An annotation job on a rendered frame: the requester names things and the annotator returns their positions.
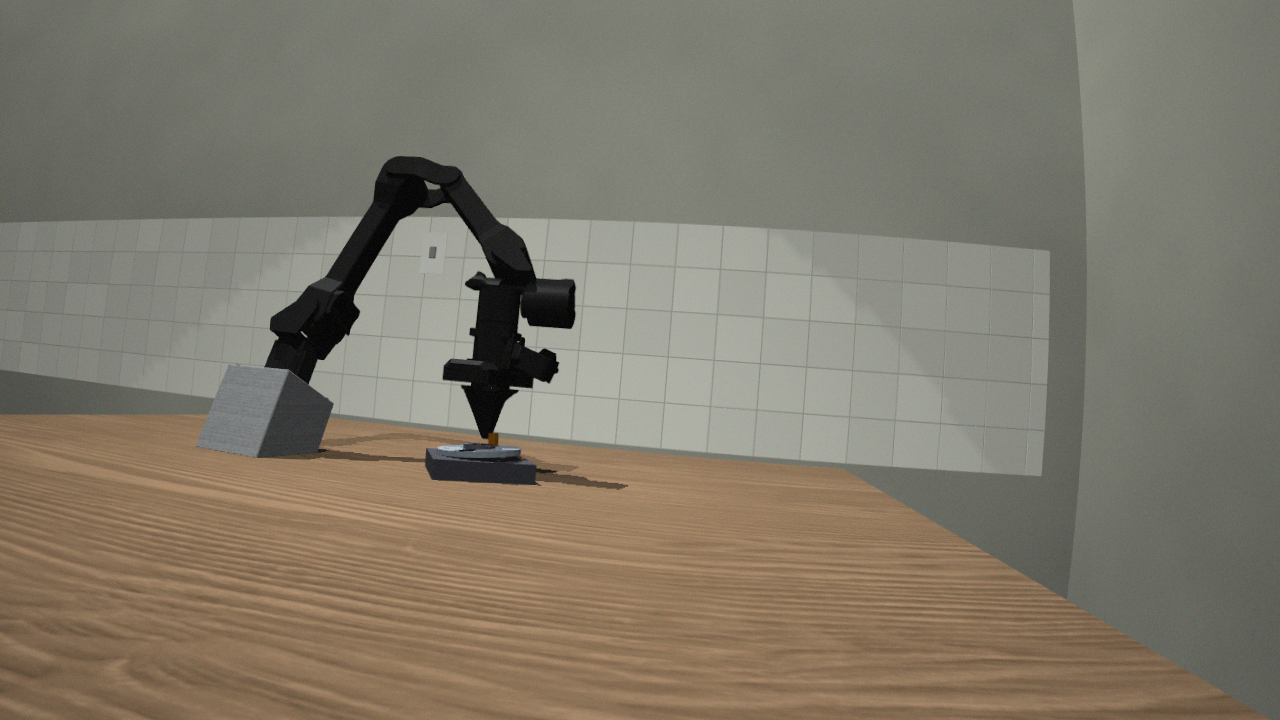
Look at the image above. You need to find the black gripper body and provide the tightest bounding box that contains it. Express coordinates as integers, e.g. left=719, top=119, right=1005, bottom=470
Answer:
left=443, top=322, right=532, bottom=389

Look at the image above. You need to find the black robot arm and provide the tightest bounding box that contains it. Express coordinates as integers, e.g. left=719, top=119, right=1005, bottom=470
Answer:
left=265, top=156, right=576, bottom=384

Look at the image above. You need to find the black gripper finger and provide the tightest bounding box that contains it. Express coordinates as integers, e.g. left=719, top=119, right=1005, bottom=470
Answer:
left=492, top=389, right=518, bottom=433
left=461, top=386, right=509, bottom=439

